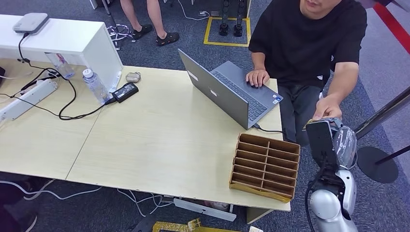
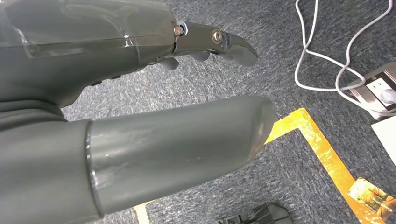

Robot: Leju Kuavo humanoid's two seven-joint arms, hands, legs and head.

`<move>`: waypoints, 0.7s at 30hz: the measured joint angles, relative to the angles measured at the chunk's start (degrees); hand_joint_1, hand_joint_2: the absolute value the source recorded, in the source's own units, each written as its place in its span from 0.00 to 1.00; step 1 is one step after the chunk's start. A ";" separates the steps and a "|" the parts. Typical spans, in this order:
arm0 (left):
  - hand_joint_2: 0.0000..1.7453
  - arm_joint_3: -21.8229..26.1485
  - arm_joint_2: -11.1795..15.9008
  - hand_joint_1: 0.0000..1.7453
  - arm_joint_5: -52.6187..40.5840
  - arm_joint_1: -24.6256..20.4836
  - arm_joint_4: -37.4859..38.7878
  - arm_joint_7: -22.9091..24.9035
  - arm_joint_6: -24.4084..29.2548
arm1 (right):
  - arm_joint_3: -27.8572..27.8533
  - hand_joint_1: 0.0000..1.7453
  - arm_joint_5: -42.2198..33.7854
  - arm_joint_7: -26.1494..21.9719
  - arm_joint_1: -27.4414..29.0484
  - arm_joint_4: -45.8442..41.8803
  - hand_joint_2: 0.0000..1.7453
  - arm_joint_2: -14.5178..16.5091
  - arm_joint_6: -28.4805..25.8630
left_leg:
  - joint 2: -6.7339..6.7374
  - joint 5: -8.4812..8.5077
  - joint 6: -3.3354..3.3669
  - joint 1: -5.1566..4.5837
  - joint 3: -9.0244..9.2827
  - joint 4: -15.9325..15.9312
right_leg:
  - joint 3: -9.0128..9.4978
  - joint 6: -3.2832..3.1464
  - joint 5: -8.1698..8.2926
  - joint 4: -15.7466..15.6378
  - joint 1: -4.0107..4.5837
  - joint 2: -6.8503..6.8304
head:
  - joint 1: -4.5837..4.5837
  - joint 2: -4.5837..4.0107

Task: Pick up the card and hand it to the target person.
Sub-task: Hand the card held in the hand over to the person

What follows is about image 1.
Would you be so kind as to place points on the flat grey device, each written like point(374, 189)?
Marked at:
point(31, 23)

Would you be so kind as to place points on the white cabinet box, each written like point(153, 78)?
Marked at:
point(73, 41)

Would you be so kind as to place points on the yellow floor tape square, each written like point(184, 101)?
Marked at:
point(227, 44)

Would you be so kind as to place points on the white power strip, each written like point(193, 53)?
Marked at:
point(27, 99)

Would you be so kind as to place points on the red barrier belt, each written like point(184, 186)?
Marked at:
point(392, 27)

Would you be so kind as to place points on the grey laptop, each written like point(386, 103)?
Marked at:
point(221, 91)

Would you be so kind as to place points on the standing person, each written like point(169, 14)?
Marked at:
point(157, 16)

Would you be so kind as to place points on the clear bottle printed label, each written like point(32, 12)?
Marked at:
point(61, 65)

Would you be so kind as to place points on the clear bottle white cap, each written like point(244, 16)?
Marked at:
point(96, 86)

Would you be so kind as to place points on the person's left forearm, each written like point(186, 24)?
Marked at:
point(342, 83)

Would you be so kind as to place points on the seated person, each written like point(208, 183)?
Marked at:
point(304, 41)

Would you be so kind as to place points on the grey earbud case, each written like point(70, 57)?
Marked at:
point(133, 77)

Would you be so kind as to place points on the black robot leg stand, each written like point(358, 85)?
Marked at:
point(238, 19)

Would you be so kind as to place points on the plastic-wrapped wrist camera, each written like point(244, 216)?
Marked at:
point(345, 145)

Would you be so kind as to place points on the white metal bar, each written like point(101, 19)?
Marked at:
point(205, 209)

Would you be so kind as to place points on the robot right arm ribbed sleeve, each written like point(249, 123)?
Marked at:
point(323, 206)

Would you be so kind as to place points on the person's right forearm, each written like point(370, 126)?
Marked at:
point(258, 62)

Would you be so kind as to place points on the black power adapter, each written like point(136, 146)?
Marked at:
point(125, 92)

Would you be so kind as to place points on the wooden card slot rack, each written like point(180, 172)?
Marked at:
point(266, 166)

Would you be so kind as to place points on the black stanchion base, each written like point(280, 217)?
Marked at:
point(378, 165)

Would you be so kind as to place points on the person's right hand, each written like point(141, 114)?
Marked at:
point(257, 77)

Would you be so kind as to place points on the yellow cardboard piece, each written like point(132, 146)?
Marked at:
point(179, 227)

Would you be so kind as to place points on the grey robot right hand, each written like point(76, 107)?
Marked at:
point(322, 144)

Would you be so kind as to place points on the person's left hand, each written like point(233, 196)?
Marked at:
point(327, 109)

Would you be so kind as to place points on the thin black stanchion pole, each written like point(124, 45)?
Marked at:
point(392, 155)

